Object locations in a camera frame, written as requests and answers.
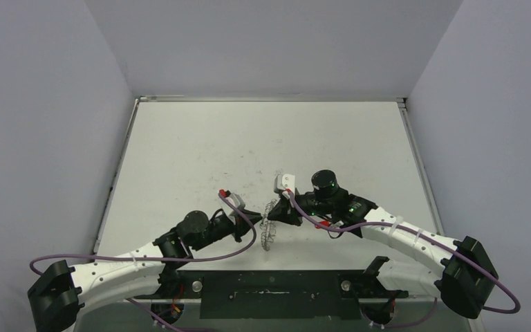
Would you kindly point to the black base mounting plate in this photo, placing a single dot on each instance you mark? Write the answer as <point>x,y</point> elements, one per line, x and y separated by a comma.
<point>268,294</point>

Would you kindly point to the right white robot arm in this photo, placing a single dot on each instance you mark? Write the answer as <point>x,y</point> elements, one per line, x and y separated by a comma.
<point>458,272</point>

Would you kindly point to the silver keyring disc with rings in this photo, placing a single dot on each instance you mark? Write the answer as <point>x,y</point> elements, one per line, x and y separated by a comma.
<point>267,227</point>

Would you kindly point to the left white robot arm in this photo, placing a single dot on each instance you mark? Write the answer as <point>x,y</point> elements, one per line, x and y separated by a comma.
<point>64,293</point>

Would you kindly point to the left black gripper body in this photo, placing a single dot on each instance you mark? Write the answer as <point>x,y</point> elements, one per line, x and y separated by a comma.
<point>218,229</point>

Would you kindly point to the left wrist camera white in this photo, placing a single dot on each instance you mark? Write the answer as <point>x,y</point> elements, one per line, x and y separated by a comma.
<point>236,201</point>

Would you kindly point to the key with red tag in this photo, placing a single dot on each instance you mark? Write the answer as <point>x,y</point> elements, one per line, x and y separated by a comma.
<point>325,224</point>

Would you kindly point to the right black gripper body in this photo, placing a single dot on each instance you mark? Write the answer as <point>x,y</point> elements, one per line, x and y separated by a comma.
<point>292,209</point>

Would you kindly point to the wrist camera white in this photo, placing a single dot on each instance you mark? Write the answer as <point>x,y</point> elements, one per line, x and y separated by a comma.
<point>284,182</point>
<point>236,201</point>

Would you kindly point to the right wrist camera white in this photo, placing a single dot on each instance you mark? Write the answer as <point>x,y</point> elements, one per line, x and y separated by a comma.
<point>284,182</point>

